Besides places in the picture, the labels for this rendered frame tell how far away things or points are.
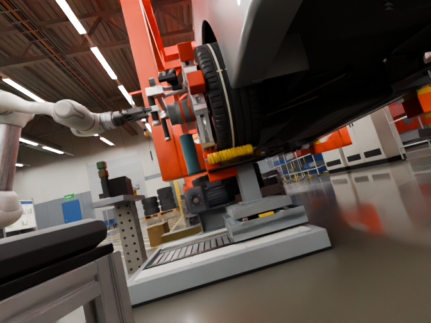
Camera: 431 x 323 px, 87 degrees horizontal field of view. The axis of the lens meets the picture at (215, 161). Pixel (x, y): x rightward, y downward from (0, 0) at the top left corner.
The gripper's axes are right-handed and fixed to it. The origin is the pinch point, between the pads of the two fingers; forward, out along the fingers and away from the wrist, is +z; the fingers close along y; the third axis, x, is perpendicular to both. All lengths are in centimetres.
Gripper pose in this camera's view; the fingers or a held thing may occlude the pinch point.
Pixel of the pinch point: (153, 110)
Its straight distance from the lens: 126.4
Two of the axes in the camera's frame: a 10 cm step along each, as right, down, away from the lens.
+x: -2.6, -9.6, 1.3
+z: 9.7, -2.5, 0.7
